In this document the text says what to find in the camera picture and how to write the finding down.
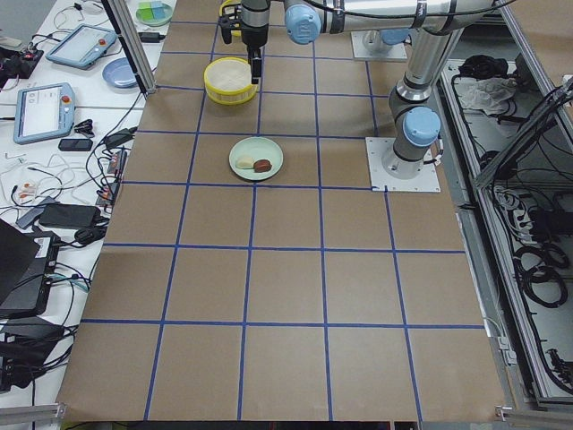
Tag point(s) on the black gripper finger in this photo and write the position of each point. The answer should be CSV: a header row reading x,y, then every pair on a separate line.
x,y
255,62

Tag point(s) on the yellow bamboo steamer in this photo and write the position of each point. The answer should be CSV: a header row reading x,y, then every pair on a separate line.
x,y
228,81

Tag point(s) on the white steamed bun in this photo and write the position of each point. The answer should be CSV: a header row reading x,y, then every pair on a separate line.
x,y
245,162

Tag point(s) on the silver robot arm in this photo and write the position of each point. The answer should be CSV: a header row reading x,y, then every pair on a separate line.
x,y
417,126

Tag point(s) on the mint green plate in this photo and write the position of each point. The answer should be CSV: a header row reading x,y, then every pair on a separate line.
x,y
258,148

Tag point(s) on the brown chocolate bun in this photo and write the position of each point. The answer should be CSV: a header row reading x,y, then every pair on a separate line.
x,y
262,165

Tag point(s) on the black power adapter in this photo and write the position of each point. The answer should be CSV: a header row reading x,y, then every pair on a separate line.
x,y
151,37

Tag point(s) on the green glass bowl with blocks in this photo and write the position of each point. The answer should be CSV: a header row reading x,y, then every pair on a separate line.
x,y
154,13

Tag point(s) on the blue plate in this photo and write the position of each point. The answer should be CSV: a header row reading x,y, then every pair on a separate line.
x,y
119,74

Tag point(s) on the teach pendant far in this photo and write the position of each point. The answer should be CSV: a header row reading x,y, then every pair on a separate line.
x,y
82,47

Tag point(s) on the teach pendant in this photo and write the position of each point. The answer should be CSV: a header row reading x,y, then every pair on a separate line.
x,y
44,113
82,47

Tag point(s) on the teach pendant near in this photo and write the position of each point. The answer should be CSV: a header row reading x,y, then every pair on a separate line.
x,y
44,113

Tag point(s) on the crumpled white cloth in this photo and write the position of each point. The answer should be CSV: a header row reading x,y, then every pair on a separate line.
x,y
490,96

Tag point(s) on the black power brick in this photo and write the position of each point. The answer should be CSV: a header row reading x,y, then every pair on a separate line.
x,y
69,216

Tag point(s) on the black laptop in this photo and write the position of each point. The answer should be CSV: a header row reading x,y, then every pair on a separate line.
x,y
27,260

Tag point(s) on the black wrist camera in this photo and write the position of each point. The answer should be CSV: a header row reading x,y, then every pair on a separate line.
x,y
229,21

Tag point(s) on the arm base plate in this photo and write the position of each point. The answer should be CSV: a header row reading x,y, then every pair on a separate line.
x,y
389,173
380,45

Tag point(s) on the aluminium frame post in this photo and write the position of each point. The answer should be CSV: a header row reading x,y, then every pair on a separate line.
x,y
122,22

